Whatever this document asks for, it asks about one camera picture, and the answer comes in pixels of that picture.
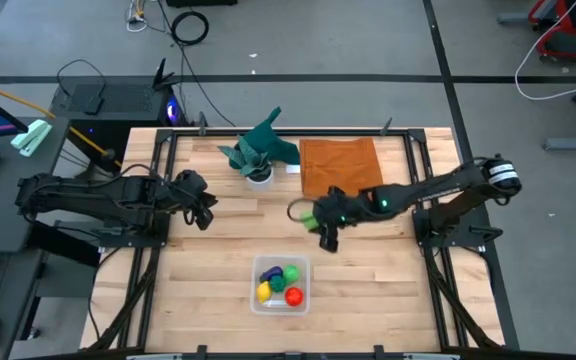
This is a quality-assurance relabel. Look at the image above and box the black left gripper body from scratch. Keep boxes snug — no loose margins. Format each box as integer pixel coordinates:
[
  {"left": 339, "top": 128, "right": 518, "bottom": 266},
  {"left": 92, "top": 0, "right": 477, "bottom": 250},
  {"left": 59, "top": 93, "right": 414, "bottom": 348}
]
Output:
[{"left": 170, "top": 169, "right": 210, "bottom": 221}]

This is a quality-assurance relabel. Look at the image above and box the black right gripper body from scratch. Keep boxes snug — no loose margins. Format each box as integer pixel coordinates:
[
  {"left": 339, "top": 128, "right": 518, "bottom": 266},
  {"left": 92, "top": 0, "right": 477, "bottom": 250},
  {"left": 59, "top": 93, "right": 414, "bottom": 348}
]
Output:
[{"left": 313, "top": 187, "right": 365, "bottom": 229}]

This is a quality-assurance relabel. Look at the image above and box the light green toy produce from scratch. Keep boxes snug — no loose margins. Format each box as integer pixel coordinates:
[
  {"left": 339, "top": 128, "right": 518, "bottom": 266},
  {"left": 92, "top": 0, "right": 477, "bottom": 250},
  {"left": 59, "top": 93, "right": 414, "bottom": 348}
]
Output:
[
  {"left": 281, "top": 264, "right": 301, "bottom": 285},
  {"left": 300, "top": 210, "right": 320, "bottom": 231}
]

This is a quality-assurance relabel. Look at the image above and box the red toy tomato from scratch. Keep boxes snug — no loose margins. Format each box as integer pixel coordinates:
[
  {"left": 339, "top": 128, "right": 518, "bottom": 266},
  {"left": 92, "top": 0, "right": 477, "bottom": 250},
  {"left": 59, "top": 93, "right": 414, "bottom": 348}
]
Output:
[{"left": 284, "top": 286, "right": 305, "bottom": 308}]

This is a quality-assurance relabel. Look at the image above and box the blue toy eggplant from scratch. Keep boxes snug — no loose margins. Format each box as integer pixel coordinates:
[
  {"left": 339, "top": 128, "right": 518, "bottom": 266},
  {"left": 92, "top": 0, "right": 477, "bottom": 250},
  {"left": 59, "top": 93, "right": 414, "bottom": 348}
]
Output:
[{"left": 259, "top": 265, "right": 284, "bottom": 283}]

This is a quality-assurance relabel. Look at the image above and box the clear plastic tupperware container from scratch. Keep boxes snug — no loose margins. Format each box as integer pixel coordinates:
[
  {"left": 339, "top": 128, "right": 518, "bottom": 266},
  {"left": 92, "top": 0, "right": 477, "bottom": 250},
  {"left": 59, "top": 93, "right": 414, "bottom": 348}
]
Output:
[{"left": 250, "top": 253, "right": 312, "bottom": 316}]

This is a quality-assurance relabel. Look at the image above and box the orange cloth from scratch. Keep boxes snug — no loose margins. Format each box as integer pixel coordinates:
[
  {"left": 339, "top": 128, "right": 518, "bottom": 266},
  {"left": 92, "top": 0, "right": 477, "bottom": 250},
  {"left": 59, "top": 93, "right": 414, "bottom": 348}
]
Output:
[{"left": 299, "top": 137, "right": 385, "bottom": 199}]

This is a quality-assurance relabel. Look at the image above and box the white plant pot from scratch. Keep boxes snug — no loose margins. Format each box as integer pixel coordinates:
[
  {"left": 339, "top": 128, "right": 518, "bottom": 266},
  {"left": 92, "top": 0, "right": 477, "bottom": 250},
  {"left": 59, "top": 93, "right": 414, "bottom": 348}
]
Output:
[{"left": 245, "top": 168, "right": 275, "bottom": 194}]

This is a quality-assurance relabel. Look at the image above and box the green artificial plant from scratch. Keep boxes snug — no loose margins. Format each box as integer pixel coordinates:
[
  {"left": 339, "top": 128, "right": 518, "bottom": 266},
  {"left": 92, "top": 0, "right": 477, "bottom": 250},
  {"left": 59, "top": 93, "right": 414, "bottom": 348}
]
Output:
[{"left": 217, "top": 134, "right": 274, "bottom": 179}]

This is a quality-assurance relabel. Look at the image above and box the teal cloth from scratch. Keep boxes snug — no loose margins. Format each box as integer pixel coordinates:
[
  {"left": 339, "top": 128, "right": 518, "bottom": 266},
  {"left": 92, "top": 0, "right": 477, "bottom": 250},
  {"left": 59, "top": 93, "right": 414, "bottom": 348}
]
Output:
[{"left": 240, "top": 105, "right": 302, "bottom": 166}]

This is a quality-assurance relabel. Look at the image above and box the black computer tower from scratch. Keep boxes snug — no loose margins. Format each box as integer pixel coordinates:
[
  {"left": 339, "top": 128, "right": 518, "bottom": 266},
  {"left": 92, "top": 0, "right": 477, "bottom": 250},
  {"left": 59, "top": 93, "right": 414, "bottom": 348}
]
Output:
[{"left": 48, "top": 74, "right": 179, "bottom": 166}]

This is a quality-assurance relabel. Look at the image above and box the black wifi antenna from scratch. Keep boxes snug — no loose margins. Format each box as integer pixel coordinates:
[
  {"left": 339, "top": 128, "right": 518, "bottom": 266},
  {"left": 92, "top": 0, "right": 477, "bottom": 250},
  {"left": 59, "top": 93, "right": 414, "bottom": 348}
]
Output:
[{"left": 152, "top": 57, "right": 182, "bottom": 92}]

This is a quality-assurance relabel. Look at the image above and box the mint green stapler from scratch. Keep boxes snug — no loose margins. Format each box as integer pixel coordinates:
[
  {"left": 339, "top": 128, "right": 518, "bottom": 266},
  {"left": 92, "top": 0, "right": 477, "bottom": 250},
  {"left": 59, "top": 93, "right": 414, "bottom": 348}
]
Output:
[{"left": 10, "top": 118, "right": 53, "bottom": 158}]

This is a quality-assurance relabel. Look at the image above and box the yellow pole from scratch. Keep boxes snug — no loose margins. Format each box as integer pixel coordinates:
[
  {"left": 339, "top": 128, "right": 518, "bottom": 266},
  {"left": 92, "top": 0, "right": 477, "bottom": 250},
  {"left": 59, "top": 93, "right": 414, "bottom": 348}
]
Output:
[{"left": 0, "top": 75, "right": 122, "bottom": 168}]

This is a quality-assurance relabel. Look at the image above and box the red and black chair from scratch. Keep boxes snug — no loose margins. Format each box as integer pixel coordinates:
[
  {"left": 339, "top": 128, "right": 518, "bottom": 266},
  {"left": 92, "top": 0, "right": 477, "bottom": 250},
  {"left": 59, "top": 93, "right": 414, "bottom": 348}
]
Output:
[{"left": 527, "top": 0, "right": 576, "bottom": 61}]

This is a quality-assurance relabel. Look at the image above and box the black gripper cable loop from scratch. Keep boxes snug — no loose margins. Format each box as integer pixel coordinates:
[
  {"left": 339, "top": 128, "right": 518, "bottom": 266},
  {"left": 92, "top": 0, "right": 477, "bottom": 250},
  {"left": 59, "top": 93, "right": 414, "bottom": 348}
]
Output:
[{"left": 286, "top": 198, "right": 319, "bottom": 224}]

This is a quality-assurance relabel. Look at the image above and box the coiled black cable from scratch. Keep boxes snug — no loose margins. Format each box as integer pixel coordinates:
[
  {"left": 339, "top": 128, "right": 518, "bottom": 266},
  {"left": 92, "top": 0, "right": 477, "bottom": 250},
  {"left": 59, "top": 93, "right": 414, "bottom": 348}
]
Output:
[{"left": 170, "top": 10, "right": 210, "bottom": 47}]

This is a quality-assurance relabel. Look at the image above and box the white cable bundle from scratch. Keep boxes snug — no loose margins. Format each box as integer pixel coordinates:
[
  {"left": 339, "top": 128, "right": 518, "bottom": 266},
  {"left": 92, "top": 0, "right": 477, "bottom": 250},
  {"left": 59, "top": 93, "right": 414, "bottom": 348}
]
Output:
[{"left": 126, "top": 0, "right": 150, "bottom": 34}]

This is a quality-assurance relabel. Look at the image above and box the long white cable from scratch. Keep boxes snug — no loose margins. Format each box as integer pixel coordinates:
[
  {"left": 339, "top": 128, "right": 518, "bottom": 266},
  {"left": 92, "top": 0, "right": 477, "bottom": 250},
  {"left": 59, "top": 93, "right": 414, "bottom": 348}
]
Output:
[{"left": 514, "top": 0, "right": 576, "bottom": 101}]

